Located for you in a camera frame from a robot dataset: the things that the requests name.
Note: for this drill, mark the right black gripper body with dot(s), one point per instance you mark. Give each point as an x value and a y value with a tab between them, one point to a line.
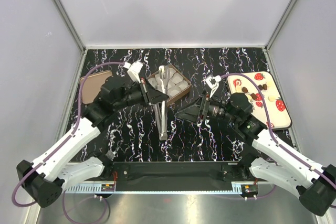
205	106

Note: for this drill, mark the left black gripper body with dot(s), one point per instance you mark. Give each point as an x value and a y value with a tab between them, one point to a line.
143	86

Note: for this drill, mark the silver metal tongs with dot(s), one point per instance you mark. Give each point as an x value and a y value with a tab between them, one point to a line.
161	110

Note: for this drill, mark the brown round chocolate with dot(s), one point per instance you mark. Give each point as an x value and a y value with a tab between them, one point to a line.
244	90

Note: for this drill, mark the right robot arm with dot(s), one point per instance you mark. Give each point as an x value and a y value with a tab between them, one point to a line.
312	183

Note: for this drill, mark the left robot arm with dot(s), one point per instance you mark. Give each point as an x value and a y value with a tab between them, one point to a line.
47	176

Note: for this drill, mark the dark square chocolate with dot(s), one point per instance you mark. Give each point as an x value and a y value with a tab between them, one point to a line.
254	96

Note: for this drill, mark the white round chocolate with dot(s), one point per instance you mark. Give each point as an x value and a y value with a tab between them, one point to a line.
272	98

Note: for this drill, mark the brown tin box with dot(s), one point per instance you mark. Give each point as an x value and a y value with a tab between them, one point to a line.
175	92

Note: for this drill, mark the white paper cup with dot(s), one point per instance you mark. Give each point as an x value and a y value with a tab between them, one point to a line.
176	78

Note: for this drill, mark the brown tin lid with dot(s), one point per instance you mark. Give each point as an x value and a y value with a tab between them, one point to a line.
92	85

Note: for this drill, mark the strawberry pattern tray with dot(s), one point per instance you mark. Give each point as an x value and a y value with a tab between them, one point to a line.
278	114

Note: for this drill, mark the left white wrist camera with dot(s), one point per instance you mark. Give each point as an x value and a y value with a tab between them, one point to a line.
133	70

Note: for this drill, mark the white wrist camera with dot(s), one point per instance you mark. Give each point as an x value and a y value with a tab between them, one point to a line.
212	84
133	70

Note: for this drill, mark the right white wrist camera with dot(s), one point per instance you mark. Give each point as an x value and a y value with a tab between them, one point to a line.
212	84

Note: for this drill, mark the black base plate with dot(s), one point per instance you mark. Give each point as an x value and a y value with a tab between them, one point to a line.
179	176

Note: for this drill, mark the white cable duct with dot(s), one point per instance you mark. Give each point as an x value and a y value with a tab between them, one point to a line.
92	188

